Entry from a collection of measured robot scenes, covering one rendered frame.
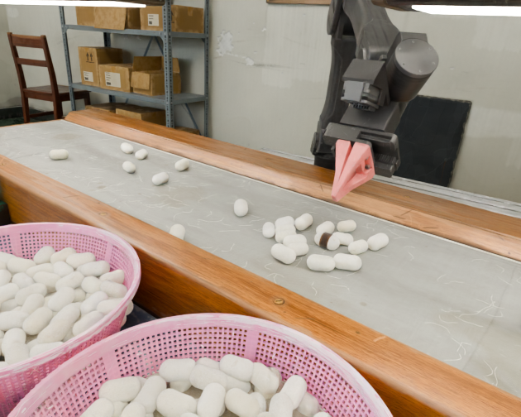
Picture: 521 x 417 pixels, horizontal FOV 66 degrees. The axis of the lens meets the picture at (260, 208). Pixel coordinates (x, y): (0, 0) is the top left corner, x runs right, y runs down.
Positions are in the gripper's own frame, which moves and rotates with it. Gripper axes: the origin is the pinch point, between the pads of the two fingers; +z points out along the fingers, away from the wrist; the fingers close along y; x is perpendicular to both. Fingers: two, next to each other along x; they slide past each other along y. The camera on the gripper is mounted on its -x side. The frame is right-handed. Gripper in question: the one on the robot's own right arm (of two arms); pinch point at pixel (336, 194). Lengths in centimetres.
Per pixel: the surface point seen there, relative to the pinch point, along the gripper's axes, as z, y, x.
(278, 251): 10.9, -2.9, -1.0
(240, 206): 5.2, -15.2, 3.3
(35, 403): 34.1, -2.6, -21.2
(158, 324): 25.7, -2.2, -14.7
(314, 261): 10.2, 1.9, -0.3
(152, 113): -93, -230, 129
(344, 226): 0.7, 0.0, 7.8
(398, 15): -172, -66, 99
